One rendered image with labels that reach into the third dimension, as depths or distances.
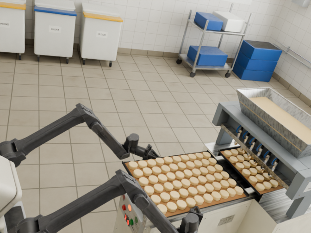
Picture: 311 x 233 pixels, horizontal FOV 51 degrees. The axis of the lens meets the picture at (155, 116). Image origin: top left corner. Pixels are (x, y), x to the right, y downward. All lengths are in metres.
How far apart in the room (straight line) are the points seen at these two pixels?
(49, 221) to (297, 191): 1.21
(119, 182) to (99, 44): 3.88
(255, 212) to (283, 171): 0.30
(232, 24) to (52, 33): 2.72
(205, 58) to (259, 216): 3.78
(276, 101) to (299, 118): 0.19
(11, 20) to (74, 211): 3.83
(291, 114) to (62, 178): 1.95
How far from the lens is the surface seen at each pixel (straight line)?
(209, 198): 1.74
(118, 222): 2.04
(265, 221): 2.04
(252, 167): 2.18
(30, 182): 3.00
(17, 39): 4.86
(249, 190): 1.99
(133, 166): 1.74
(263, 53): 5.94
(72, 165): 3.16
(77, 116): 1.48
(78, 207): 1.18
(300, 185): 1.81
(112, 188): 1.16
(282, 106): 2.18
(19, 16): 4.75
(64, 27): 4.78
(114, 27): 4.85
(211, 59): 5.57
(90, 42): 4.90
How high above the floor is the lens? 2.10
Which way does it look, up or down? 31 degrees down
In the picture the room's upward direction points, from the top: 14 degrees clockwise
